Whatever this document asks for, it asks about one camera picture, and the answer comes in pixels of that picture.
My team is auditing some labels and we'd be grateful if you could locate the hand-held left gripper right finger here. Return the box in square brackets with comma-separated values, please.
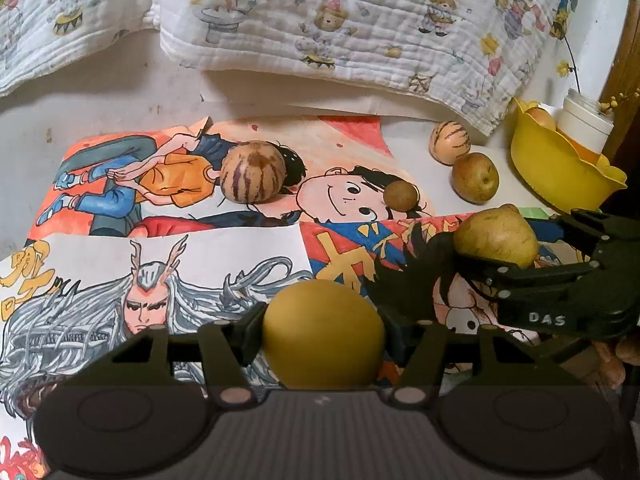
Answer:
[379, 309, 541, 407]

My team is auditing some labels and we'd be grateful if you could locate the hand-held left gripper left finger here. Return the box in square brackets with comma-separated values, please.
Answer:
[97, 304, 273, 407]

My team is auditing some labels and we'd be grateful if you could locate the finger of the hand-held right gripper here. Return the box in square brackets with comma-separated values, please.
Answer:
[462, 259, 605, 307]
[539, 208, 640, 258]

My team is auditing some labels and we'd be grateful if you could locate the yellow-green pear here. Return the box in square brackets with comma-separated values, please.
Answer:
[452, 204, 541, 269]

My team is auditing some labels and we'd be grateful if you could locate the round yellow pear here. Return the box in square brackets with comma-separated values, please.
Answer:
[261, 280, 386, 390]

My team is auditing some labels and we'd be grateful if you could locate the brown kiwi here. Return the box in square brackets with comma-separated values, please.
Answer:
[383, 180, 420, 212]

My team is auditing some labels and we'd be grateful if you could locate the large striped pepino melon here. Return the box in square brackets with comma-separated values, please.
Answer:
[220, 140, 289, 205]

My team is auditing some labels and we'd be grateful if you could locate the person's right hand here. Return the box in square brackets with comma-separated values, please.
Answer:
[590, 337, 640, 388]

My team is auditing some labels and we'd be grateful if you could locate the yellow bear drawing sheet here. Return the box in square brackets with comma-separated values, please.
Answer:
[517, 206, 566, 221]

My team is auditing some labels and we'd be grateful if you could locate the yellow plastic bowl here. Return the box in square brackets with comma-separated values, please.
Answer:
[509, 96, 629, 214]

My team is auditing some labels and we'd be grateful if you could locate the spiky black-haired figure drawing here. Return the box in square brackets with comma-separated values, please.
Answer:
[299, 212, 593, 388]

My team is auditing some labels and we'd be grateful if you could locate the white and orange jar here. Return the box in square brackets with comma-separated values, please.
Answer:
[556, 88, 615, 161]

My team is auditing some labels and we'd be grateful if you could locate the brown pear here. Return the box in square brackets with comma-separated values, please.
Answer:
[451, 152, 500, 205]

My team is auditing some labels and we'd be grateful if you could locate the pale orange fruit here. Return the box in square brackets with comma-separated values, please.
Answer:
[525, 106, 558, 132]

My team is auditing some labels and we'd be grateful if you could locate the small striped pepino melon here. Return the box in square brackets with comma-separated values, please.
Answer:
[428, 120, 472, 165]

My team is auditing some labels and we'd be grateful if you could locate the yellow flower twig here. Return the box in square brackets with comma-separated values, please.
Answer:
[555, 35, 632, 113]

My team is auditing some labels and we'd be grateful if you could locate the printed white blanket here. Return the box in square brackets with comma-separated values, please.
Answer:
[0, 0, 603, 137]

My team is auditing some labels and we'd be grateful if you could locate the brown wooden post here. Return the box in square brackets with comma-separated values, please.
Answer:
[599, 55, 640, 203]

